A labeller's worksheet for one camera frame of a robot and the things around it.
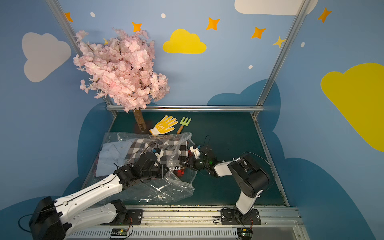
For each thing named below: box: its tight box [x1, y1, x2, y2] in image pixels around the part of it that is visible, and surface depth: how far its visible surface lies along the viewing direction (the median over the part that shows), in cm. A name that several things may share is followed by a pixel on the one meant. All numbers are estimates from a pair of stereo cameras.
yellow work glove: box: [149, 115, 178, 135], surface depth 116 cm
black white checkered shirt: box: [124, 138, 189, 169], surface depth 94 cm
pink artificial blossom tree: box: [73, 28, 171, 132], surface depth 69 cm
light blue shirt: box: [95, 138, 134, 177], surface depth 93 cm
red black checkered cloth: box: [177, 169, 185, 177], surface depth 89 cm
